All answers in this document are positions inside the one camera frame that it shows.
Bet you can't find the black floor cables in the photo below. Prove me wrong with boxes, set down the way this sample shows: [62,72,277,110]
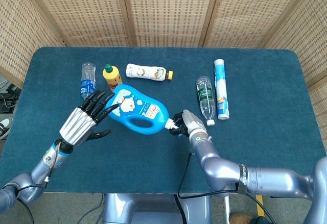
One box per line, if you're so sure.
[0,81,21,114]

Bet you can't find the woven wooden folding screen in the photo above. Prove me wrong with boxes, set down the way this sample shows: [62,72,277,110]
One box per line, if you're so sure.
[0,0,327,156]

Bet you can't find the black printed arm strap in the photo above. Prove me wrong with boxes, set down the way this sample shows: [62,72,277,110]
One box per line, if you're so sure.
[237,163,249,194]

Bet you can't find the blue detergent jug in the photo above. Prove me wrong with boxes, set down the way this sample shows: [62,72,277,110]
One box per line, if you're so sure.
[105,83,179,136]

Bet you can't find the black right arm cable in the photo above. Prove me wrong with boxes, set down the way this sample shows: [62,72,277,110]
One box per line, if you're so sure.
[178,152,271,224]

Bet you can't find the grey blue robot torso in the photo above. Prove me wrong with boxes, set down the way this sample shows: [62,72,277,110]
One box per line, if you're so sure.
[102,193,213,224]

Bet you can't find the yellow bottle green cap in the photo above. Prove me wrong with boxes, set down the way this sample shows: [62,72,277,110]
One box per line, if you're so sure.
[102,64,123,92]

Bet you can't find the black white sneaker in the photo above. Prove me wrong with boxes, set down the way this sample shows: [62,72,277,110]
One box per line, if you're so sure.
[0,117,13,140]

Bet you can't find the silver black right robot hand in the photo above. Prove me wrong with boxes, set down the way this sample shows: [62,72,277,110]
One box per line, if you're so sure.
[170,109,208,137]

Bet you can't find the white blue tube can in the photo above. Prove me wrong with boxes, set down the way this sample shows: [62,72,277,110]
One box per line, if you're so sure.
[214,59,230,120]

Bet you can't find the dark blue carpet table cover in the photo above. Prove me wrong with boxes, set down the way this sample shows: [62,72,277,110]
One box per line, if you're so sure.
[0,46,327,194]

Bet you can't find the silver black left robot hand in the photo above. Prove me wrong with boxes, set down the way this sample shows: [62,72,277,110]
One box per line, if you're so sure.
[59,90,120,147]

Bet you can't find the clear water bottle blue label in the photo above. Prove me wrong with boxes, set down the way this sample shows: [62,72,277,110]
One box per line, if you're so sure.
[80,62,97,100]

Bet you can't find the white label drink bottle yellow cap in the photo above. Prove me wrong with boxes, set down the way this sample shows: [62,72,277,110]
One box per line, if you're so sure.
[126,63,174,82]

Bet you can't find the brown shoe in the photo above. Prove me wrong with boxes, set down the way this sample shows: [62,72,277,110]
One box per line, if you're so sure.
[229,212,253,224]

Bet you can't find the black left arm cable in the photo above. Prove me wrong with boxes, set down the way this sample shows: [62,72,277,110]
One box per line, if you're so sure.
[15,142,62,224]

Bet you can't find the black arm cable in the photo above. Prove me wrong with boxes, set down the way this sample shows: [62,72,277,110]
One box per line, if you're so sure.
[178,152,271,224]
[15,142,62,224]

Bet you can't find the clear water bottle green label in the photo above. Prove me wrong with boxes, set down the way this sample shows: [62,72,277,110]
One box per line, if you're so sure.
[196,76,216,127]

